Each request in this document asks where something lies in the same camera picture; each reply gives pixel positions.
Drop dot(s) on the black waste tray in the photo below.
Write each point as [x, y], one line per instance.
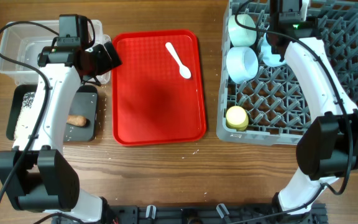
[85, 103]

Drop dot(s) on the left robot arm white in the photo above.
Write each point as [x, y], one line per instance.
[35, 176]

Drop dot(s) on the white rice pile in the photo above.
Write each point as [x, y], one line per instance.
[22, 128]

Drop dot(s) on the orange carrot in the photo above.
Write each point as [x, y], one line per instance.
[77, 120]

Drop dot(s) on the red serving tray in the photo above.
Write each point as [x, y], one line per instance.
[151, 102]

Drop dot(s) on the light blue rice bowl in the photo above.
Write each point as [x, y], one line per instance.
[242, 64]

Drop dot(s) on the yellow plastic cup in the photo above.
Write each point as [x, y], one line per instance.
[237, 118]

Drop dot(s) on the white plastic spoon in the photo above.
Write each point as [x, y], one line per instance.
[184, 71]

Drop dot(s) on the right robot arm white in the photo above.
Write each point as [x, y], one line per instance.
[328, 151]

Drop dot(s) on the light green bowl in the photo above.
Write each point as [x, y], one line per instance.
[239, 36]

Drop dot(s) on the clear plastic waste bin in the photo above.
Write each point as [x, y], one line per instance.
[24, 42]

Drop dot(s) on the grey dishwasher rack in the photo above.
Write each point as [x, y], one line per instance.
[277, 110]

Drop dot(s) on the light blue plate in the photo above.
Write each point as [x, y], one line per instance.
[268, 58]

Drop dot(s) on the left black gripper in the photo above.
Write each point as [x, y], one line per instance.
[105, 65]

